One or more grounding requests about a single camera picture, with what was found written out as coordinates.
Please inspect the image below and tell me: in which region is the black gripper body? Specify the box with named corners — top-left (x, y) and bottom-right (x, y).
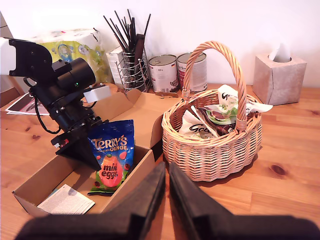
top-left (50, 109), bottom-right (109, 155)

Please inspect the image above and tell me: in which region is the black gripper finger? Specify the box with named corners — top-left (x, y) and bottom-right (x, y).
top-left (56, 136), bottom-right (101, 172)
top-left (169, 161), bottom-right (235, 240)
top-left (101, 161), bottom-right (167, 240)

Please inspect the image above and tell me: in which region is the blue Terry's mini eggs bag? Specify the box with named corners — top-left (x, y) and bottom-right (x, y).
top-left (87, 119), bottom-right (136, 197)

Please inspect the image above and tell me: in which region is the white Galaxy mini eggs bag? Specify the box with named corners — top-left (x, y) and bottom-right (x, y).
top-left (178, 109), bottom-right (221, 140)
top-left (191, 104), bottom-right (238, 137)
top-left (216, 84), bottom-right (274, 117)

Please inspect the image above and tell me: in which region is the open brown cardboard box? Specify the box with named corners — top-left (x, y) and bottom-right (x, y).
top-left (12, 88), bottom-right (165, 217)

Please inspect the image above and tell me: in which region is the woven wicker basket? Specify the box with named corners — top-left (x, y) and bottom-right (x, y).
top-left (161, 40), bottom-right (264, 183)

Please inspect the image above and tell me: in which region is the white carton box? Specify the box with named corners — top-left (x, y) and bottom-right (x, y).
top-left (106, 46), bottom-right (126, 86)

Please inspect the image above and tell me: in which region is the beige cube tissue box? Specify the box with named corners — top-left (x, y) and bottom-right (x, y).
top-left (252, 54), bottom-right (308, 107)

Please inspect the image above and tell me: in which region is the white printed paper leaflet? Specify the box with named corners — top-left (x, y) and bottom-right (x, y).
top-left (36, 184), bottom-right (96, 216)

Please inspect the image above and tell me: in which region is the printed magazine sheet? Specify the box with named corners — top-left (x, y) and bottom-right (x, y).
top-left (5, 91), bottom-right (52, 116)

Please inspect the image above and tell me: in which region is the kitchen towel roll pack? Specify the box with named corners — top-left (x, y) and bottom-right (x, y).
top-left (29, 28), bottom-right (113, 85)

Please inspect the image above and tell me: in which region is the dark brown flat utensil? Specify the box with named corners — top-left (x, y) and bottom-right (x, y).
top-left (134, 33), bottom-right (147, 84)

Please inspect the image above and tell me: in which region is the thin black stick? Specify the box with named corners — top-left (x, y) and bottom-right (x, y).
top-left (142, 13), bottom-right (152, 37)
top-left (114, 10), bottom-right (131, 49)
top-left (103, 15), bottom-right (127, 52)
top-left (126, 8), bottom-right (135, 48)

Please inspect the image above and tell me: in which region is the tin can white label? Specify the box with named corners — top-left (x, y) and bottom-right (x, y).
top-left (148, 54), bottom-right (180, 94)

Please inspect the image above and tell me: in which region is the tin can dark red label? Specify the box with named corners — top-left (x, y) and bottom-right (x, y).
top-left (176, 51), bottom-right (208, 93)

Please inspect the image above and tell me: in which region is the white tissue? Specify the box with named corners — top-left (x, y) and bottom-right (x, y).
top-left (267, 42), bottom-right (292, 63)

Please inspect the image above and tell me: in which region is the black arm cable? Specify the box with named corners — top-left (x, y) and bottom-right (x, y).
top-left (23, 76), bottom-right (62, 135)

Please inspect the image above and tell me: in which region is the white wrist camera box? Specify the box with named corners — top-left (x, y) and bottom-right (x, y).
top-left (83, 84), bottom-right (112, 104)

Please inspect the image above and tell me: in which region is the wire utensil holder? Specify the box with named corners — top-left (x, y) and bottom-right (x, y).
top-left (115, 49), bottom-right (152, 94)

